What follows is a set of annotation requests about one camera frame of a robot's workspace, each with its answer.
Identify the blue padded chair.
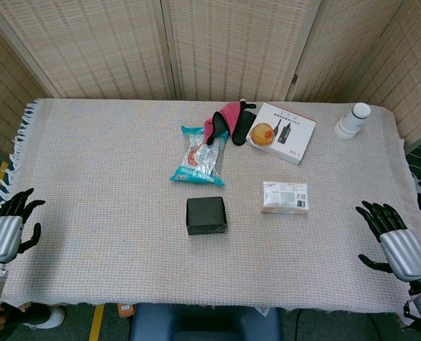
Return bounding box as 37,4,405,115
129,303,283,341

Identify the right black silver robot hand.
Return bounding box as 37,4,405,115
355,200,421,283

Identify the black fabric pouch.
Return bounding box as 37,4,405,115
231,109,257,146

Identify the beige woven tablecloth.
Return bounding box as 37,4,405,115
0,98,421,326

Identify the white peach tissue pack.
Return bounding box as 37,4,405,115
260,181,310,216

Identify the stack of white paper cups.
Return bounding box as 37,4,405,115
334,102,371,140

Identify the woven folding screen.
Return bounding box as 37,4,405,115
0,0,421,153

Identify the teal snack bag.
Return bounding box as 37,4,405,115
170,125,231,187

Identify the pink black cloth mitt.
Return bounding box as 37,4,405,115
203,101,257,146

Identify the black cardboard box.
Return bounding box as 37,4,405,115
185,196,229,236

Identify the white flat product box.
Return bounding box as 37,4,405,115
247,102,317,166

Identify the orange jelly cup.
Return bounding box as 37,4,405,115
249,121,275,147

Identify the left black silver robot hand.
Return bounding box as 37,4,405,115
0,188,47,264

